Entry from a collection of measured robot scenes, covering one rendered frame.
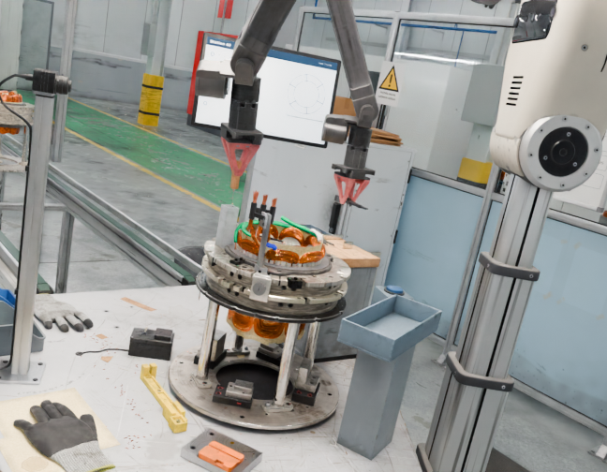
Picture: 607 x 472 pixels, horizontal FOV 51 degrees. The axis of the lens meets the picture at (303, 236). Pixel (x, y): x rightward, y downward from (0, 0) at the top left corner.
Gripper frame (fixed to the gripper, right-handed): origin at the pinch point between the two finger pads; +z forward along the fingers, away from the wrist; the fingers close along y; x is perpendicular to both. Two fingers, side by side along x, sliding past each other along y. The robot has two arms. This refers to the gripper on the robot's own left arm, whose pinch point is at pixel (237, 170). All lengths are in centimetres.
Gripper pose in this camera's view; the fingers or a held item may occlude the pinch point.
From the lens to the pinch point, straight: 133.6
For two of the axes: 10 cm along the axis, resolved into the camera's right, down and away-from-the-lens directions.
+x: 9.2, 0.0, 3.9
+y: 3.7, 3.5, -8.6
